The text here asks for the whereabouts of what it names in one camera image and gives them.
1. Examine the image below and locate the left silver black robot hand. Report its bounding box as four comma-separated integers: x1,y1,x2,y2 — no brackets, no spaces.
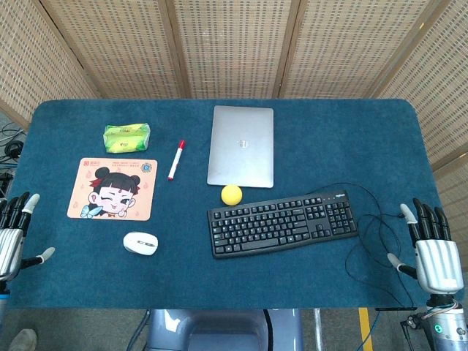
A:
0,191,56,282

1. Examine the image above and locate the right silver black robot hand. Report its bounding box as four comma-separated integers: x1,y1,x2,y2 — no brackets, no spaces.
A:
387,197,465,295

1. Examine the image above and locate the white computer mouse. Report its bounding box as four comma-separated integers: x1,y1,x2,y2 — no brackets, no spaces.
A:
122,231,159,256

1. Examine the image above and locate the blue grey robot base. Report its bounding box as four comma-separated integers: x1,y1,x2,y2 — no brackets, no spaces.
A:
145,309,305,351

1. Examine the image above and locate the cartoon girl mouse pad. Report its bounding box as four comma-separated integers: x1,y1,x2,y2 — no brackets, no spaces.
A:
67,157,159,222

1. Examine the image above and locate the grey shoe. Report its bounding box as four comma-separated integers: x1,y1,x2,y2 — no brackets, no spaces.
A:
8,328,38,351

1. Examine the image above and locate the blue table cloth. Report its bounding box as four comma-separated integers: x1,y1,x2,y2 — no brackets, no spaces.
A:
4,98,445,310

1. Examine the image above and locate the green tissue pack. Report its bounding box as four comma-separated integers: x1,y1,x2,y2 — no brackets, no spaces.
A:
102,123,151,154

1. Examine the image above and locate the black computer keyboard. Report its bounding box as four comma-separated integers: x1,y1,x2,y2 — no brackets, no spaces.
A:
206,189,360,260

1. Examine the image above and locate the woven folding screen panel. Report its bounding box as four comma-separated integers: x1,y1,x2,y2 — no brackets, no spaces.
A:
374,0,468,220
166,0,303,99
38,0,193,99
0,0,102,131
272,0,438,99

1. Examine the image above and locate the red white marker pen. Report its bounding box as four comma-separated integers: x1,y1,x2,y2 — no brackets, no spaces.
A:
167,140,186,182

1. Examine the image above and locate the yellow foam ball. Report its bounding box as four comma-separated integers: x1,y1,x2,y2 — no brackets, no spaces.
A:
220,184,244,205

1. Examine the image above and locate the silver closed laptop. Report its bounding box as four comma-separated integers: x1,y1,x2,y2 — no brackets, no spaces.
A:
206,105,275,189

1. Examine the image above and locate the black keyboard cable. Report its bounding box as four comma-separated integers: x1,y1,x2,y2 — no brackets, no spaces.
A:
306,182,418,312

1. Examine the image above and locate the black floor cable bundle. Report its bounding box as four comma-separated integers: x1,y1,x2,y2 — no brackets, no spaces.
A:
0,122,27,167

